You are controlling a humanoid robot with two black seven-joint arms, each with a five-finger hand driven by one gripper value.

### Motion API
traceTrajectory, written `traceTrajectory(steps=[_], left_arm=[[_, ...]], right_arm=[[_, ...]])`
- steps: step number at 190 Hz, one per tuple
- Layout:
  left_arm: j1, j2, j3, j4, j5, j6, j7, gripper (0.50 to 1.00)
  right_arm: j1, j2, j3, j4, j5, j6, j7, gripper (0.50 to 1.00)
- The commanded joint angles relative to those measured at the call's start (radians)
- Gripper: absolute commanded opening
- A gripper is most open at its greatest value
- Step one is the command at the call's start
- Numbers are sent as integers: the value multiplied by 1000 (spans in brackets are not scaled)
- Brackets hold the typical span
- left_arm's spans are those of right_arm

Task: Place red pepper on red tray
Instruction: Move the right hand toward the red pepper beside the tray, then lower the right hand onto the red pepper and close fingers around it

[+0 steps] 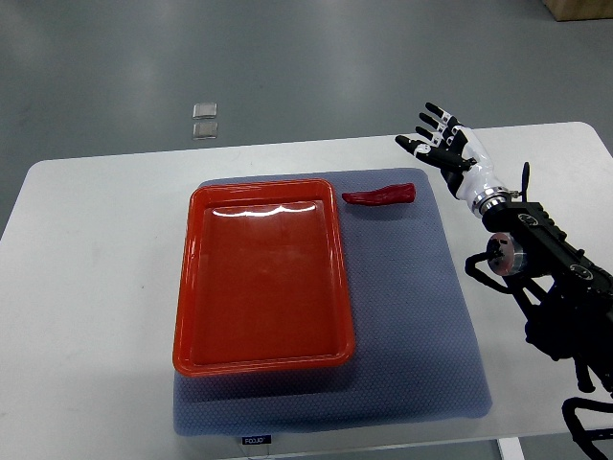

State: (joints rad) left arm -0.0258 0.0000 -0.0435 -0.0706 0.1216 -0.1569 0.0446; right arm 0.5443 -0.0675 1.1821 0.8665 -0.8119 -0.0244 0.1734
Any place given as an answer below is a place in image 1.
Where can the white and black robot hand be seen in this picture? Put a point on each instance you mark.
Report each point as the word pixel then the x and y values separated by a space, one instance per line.
pixel 453 148

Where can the red pepper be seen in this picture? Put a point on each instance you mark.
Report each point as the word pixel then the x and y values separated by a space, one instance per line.
pixel 388 195

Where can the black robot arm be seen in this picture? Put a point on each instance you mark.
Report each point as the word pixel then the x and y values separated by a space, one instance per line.
pixel 565 298

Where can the red plastic tray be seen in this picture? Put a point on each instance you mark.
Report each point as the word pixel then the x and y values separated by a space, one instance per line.
pixel 263 285

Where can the cardboard box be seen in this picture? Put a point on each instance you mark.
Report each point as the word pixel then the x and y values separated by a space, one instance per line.
pixel 577 10

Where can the blue-grey textured mat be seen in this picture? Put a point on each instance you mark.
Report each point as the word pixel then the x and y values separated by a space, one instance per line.
pixel 416 358

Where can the lower metal floor plate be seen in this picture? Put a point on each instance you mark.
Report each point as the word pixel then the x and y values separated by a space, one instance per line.
pixel 205 130

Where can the metal floor plate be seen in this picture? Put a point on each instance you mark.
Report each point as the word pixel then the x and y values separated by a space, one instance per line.
pixel 205 130
pixel 204 111

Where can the upper metal floor plate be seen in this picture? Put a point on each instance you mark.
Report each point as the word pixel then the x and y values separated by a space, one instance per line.
pixel 204 111

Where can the white table leg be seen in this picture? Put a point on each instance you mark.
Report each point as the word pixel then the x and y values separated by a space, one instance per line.
pixel 510 448

